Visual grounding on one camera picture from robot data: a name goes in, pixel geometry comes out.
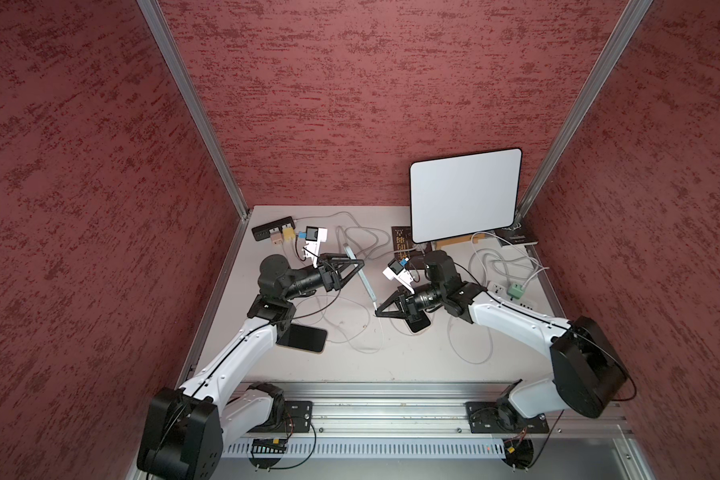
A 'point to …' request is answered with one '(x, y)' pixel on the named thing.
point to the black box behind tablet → (516, 234)
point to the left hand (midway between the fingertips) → (357, 265)
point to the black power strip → (263, 232)
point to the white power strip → (525, 302)
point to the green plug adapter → (516, 291)
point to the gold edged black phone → (311, 338)
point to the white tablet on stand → (465, 194)
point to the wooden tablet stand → (451, 241)
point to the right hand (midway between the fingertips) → (379, 319)
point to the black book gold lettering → (402, 239)
